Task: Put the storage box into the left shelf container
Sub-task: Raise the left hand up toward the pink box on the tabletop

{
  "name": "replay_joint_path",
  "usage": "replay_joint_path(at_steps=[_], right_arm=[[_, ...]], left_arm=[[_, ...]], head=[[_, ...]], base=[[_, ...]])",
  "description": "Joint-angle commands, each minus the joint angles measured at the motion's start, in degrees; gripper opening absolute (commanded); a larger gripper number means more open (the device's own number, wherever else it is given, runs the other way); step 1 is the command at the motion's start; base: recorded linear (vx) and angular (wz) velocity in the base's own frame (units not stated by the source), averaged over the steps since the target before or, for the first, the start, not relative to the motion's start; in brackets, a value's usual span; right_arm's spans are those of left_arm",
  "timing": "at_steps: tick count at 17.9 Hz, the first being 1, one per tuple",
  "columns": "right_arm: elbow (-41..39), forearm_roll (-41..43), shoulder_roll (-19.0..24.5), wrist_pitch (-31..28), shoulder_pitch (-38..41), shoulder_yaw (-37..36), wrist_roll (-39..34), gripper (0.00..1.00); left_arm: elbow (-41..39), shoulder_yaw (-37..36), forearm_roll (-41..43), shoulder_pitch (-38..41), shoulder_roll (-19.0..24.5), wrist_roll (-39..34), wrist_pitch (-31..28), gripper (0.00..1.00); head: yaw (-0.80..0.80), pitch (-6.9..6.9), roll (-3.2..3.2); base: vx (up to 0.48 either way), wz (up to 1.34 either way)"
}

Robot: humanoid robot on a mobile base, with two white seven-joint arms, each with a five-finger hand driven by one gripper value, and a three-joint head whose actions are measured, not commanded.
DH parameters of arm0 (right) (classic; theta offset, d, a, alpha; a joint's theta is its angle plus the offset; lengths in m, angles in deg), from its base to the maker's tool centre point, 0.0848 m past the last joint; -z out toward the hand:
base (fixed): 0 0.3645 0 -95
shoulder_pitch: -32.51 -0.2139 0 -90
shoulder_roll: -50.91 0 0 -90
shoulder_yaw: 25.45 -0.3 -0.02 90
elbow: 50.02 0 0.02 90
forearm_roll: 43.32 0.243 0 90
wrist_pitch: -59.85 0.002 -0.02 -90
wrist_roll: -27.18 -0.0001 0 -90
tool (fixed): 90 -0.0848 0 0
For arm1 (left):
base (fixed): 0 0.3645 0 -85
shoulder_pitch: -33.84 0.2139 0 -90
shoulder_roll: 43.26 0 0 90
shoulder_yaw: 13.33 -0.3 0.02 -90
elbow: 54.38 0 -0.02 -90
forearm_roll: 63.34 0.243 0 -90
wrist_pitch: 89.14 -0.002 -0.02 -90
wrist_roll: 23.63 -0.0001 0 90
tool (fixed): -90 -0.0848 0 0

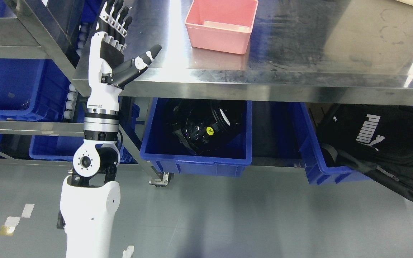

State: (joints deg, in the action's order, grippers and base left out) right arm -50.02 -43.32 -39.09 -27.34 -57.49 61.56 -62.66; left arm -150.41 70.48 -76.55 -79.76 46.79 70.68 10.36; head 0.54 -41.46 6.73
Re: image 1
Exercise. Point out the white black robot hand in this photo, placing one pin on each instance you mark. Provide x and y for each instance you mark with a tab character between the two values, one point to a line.
108	73

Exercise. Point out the pink plastic storage box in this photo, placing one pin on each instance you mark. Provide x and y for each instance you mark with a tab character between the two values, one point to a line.
221	25

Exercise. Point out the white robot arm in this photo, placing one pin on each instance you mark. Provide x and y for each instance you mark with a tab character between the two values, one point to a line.
90	194

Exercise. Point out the stainless steel shelf rack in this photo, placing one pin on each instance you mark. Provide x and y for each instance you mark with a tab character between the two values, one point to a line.
36	29

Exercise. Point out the blue shelf bin upper left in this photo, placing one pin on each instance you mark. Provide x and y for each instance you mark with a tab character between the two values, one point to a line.
32	90

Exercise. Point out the blue shelf bin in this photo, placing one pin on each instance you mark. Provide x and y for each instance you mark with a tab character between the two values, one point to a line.
63	148
32	90

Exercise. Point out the blue shelf bin lower left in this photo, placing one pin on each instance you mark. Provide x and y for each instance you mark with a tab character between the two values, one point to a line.
63	148

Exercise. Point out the black device with yellow sticker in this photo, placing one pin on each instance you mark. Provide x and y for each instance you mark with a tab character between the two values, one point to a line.
204	126

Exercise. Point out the blue bin with black device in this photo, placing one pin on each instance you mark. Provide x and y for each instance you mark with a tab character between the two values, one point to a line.
166	154

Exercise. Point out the blue bin with backpack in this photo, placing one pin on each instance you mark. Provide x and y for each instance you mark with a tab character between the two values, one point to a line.
316	170

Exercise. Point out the stainless steel table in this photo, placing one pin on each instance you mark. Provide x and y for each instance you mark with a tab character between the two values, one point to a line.
312	51

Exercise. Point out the black Puma backpack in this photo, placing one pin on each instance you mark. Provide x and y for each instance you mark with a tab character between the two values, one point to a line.
374	140

